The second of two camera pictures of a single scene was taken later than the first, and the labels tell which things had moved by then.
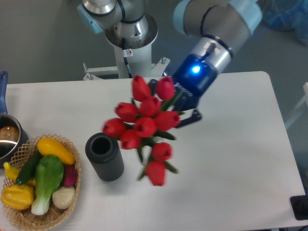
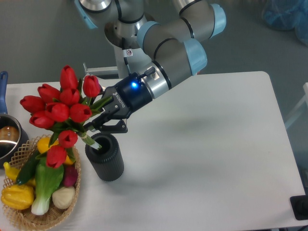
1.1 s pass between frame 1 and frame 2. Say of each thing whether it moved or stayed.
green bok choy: stayed
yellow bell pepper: stayed
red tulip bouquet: moved
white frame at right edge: stayed
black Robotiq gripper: moved
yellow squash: stayed
